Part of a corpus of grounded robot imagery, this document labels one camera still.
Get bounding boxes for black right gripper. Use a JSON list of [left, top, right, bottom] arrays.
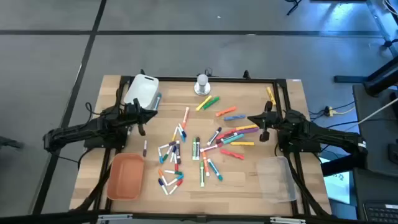
[[248, 100, 282, 142]]

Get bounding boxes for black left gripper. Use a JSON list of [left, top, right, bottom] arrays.
[[124, 98, 158, 137]]

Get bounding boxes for purple highlighter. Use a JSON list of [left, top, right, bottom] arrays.
[[236, 127, 259, 135]]

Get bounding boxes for teal highlighter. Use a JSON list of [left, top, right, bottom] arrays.
[[222, 134, 246, 146]]

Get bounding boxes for orange highlighter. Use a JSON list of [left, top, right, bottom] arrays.
[[215, 106, 238, 118]]

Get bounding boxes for pink highlighter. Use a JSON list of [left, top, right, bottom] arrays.
[[220, 149, 245, 161], [216, 129, 239, 141]]

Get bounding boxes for orange Expo marker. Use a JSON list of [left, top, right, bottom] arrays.
[[201, 151, 210, 177], [182, 106, 190, 129]]

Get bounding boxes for blue Expo marker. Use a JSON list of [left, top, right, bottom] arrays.
[[206, 126, 223, 146]]

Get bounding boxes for green highlighter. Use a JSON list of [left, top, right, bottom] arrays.
[[202, 96, 221, 110]]

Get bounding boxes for pink Expo marker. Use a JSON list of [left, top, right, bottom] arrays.
[[200, 142, 224, 153]]

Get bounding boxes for orange cap mini marker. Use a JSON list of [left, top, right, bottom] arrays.
[[157, 169, 168, 187]]

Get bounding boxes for white plastic bin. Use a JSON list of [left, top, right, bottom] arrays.
[[123, 73, 160, 111]]

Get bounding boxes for white bulb silver base lamp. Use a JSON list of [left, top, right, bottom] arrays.
[[193, 73, 211, 96]]

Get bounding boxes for clear plastic bin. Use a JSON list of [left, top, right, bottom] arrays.
[[256, 156, 298, 203]]

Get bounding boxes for orange plastic bin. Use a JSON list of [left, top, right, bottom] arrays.
[[106, 152, 146, 202]]

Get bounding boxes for black power strip yellow plug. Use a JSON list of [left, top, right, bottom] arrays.
[[323, 105, 340, 118]]

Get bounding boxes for black desk leg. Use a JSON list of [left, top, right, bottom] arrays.
[[333, 57, 398, 97]]

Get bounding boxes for white paper sheet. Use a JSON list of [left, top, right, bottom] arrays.
[[323, 172, 352, 205]]

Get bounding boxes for black chair base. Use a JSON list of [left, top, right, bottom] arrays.
[[284, 0, 304, 16]]

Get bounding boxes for dark grey desk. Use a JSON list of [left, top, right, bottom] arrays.
[[352, 83, 398, 224]]

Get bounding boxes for black chair leg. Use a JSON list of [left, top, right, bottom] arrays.
[[0, 136, 25, 149]]

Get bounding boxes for black keyboard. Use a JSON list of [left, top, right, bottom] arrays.
[[363, 202, 398, 224]]

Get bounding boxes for black cable bundle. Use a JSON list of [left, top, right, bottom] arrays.
[[73, 149, 113, 212], [290, 152, 332, 218]]

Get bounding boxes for silver metal bracket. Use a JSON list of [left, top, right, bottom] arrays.
[[269, 217, 307, 224], [96, 213, 134, 224]]

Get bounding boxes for white cable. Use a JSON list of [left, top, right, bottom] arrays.
[[357, 98, 398, 125]]

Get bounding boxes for black front frame beam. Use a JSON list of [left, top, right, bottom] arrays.
[[0, 210, 398, 224]]

